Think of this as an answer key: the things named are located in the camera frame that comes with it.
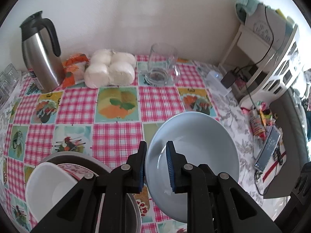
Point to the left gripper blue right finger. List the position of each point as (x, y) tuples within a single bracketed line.
[(175, 163)]

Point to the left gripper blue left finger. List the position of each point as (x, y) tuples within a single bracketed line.
[(141, 160)]

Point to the light blue bowl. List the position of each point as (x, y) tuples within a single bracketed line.
[(203, 140)]

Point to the floral rimmed white plate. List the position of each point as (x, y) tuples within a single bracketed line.
[(76, 171)]

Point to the small white square bowl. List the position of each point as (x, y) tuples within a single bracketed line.
[(46, 186)]

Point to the large stainless steel pan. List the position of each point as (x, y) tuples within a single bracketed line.
[(133, 221)]

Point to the checkered picture tablecloth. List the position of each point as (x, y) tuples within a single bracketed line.
[(107, 124)]

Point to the smartphone with dark screen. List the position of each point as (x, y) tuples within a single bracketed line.
[(267, 148)]

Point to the colourful candy tube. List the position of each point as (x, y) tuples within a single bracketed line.
[(256, 124)]

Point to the clear glass mug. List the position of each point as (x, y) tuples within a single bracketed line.
[(161, 68)]

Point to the bag of white buns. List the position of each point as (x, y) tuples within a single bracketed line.
[(109, 68)]

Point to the white power strip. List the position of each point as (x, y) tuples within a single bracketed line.
[(214, 78)]

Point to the black charger plug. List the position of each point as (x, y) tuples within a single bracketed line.
[(229, 79)]

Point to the orange snack packet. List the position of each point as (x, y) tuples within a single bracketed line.
[(74, 68)]

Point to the white wooden shelf unit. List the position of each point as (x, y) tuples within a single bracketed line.
[(265, 55)]

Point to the stainless steel thermos jug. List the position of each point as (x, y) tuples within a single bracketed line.
[(41, 52)]

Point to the teal cloth on shelf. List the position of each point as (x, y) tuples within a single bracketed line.
[(245, 8)]

